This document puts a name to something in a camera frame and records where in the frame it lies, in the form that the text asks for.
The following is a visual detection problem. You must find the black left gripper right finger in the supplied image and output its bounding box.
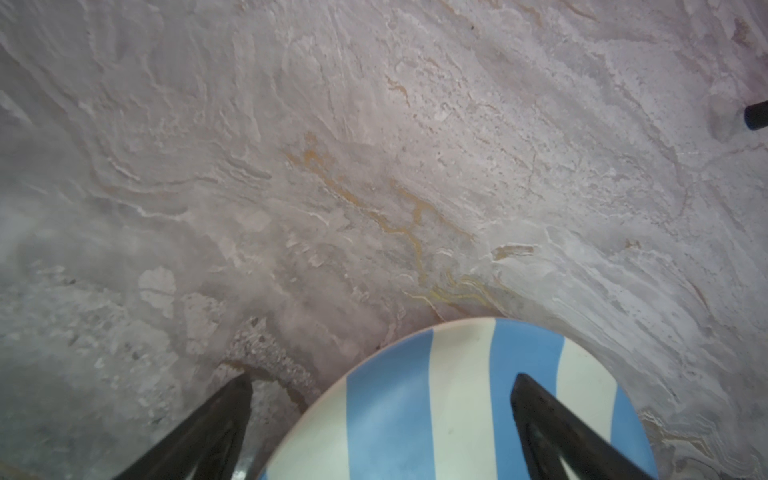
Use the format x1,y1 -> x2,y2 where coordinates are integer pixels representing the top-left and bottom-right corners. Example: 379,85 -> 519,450
510,373 -> 651,480

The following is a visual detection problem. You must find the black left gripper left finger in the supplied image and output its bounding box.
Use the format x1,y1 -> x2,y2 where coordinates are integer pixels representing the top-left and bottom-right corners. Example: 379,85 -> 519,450
117,373 -> 253,480

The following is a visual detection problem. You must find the blue cream striped plate rear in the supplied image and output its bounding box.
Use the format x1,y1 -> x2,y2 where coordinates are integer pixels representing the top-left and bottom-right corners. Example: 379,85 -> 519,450
262,317 -> 658,479

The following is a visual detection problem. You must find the chrome wire dish rack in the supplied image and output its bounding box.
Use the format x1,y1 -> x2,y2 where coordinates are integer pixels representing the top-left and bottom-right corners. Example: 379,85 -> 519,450
743,101 -> 768,131

